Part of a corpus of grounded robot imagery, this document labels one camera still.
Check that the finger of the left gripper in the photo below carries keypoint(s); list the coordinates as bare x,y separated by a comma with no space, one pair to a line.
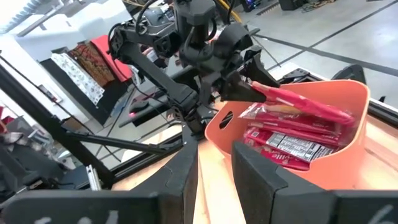
261,73
239,90

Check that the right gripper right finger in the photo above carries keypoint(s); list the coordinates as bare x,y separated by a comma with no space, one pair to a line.
280,199

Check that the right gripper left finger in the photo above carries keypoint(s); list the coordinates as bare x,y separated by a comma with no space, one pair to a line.
140,205

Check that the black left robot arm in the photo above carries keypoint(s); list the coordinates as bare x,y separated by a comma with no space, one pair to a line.
155,74

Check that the orange plastic basket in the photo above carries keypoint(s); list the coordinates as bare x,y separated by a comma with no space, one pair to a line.
342,161

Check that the black computer mouse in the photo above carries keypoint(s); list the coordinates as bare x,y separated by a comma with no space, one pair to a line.
138,106

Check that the red cloth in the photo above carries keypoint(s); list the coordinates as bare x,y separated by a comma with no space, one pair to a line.
113,57

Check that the brown patterned cloth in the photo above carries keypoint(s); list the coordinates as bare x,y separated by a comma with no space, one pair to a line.
91,63

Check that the white floral cloth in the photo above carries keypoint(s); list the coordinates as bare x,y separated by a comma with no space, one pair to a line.
79,77

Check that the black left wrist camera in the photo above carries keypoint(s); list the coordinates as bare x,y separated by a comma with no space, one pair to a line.
233,39

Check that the silver metal bracket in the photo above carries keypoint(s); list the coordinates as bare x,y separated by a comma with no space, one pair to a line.
93,177

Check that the black frame clamp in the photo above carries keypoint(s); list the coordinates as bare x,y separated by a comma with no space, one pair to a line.
349,73

